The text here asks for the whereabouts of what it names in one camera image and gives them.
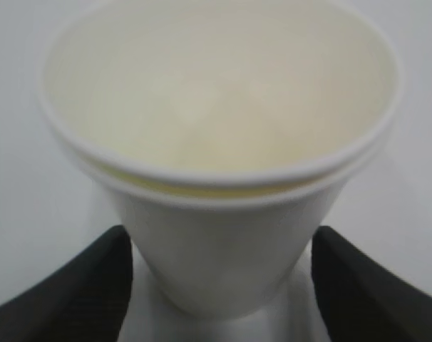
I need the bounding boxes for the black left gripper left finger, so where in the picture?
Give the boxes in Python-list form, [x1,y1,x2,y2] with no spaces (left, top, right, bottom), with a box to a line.
[0,225,133,341]

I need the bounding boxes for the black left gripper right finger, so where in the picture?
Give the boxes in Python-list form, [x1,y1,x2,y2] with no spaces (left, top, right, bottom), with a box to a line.
[311,226,432,341]

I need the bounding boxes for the white paper cup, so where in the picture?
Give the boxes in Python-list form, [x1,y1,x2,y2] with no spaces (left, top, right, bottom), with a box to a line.
[36,1,403,318]

